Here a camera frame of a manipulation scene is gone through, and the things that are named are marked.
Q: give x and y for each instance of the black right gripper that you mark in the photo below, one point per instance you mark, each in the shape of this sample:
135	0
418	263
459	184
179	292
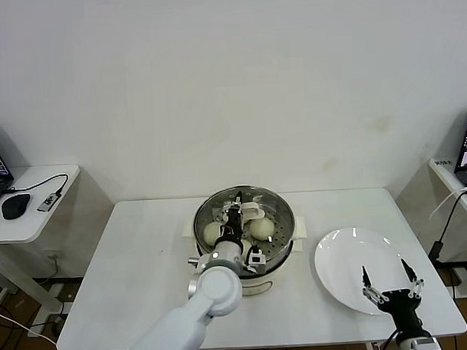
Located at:
400	303

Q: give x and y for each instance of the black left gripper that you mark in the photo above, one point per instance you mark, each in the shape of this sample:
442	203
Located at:
232	226

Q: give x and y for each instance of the round glass pot lid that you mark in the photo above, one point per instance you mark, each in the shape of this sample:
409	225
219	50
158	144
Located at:
255	210

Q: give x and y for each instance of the white steamed baozi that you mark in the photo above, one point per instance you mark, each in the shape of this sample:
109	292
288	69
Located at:
260	229
211	234

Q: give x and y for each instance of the perforated steel steamer basket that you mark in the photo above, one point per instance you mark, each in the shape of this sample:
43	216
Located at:
283	246

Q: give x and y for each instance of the round white plate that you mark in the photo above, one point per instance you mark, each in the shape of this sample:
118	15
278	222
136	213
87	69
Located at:
342	263

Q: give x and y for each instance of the cream electric cooker pot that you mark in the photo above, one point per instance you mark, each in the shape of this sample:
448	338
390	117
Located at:
264	286

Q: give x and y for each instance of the white side table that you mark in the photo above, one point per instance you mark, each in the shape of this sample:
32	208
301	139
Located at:
34	225
443	174

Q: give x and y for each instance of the grey usb hub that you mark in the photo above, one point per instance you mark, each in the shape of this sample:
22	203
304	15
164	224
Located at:
48	202

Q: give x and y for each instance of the black computer mouse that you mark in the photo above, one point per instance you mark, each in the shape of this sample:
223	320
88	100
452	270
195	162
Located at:
16	206

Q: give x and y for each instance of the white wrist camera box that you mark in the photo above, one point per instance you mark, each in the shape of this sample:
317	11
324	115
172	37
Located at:
258	261

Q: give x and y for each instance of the white wall socket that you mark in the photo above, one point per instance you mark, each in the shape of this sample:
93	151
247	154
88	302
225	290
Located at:
58	255

